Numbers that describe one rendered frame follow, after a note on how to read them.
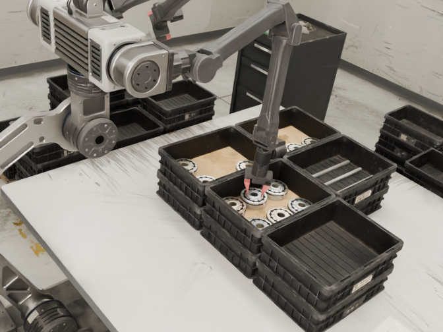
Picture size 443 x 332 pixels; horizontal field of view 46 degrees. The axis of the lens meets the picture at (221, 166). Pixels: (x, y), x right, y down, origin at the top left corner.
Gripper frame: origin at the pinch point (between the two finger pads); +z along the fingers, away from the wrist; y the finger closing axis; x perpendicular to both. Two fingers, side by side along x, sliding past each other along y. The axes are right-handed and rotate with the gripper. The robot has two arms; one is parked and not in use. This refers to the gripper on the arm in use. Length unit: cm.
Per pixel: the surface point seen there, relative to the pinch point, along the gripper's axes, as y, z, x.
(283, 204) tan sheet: -11.8, 3.9, -1.6
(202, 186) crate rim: 19.8, -4.6, 8.1
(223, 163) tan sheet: 13.7, 4.0, -23.6
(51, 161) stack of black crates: 100, 40, -55
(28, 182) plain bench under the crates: 91, 19, -7
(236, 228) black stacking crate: 5.1, 0.8, 22.1
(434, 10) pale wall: -146, -9, -317
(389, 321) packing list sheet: -51, 17, 36
